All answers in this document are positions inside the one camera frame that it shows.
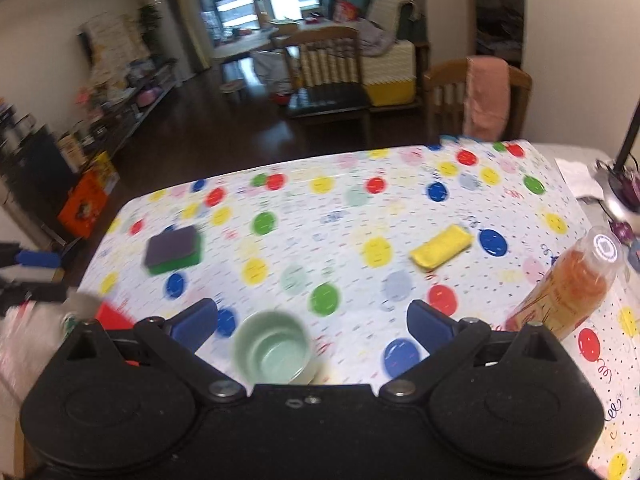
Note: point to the black television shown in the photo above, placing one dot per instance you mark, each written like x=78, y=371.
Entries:
x=35, y=160

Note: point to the yellow sponge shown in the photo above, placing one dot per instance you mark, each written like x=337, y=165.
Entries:
x=442, y=247

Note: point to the low media cabinet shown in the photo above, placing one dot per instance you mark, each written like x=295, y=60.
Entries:
x=130, y=100

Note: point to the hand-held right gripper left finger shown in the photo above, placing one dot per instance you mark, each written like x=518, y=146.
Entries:
x=192, y=322

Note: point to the printed canvas tote bag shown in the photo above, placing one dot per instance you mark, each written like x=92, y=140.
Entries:
x=30, y=350

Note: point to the pale green ceramic cup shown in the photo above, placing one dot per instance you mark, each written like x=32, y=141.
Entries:
x=272, y=350

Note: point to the orange box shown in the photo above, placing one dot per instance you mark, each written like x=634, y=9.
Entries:
x=87, y=200

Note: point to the purple ornament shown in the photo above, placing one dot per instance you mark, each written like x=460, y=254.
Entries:
x=623, y=230
x=625, y=182

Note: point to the white tissue paper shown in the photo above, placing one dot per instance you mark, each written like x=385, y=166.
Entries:
x=580, y=177

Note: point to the green sponge with dark top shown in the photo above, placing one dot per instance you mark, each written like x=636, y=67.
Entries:
x=172, y=250

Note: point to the balloon print tablecloth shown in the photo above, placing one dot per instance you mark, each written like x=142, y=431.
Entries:
x=340, y=220

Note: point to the potted plant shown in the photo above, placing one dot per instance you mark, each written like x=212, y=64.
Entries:
x=150, y=27

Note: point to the silver desk lamp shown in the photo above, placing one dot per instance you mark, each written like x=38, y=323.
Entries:
x=622, y=195

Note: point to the wooden chair with dark seat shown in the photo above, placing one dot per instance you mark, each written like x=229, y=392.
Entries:
x=327, y=90

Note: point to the pink towel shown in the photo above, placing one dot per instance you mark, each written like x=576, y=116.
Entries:
x=485, y=97

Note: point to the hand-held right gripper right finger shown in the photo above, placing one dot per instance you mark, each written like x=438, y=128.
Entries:
x=427, y=322

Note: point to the red flat object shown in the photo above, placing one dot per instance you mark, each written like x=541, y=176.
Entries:
x=112, y=316

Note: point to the plastic tea bottle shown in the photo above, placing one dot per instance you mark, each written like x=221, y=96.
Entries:
x=570, y=285

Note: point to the yellow and white sofa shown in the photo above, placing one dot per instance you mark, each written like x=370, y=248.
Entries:
x=390, y=60

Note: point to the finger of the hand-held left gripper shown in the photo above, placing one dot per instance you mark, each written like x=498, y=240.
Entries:
x=37, y=259
x=35, y=292

